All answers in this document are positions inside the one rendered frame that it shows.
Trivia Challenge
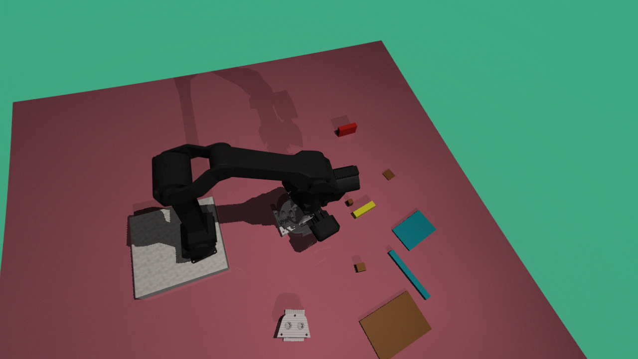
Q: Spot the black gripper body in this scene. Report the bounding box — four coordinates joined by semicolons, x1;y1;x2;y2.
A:
282;181;340;242

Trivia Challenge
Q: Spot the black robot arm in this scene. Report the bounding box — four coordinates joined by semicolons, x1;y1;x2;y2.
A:
152;143;360;264

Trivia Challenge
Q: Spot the teal flat bar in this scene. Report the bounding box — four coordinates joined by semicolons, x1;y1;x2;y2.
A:
388;250;430;300

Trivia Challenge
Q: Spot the yellow rectangular block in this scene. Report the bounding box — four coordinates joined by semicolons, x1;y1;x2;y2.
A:
352;201;376;219

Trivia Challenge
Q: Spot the teal flat rectangular plate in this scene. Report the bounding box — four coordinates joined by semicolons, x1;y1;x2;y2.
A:
392;210;436;251

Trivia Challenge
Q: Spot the brown flat square plate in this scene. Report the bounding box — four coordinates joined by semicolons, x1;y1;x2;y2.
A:
359;291;432;359

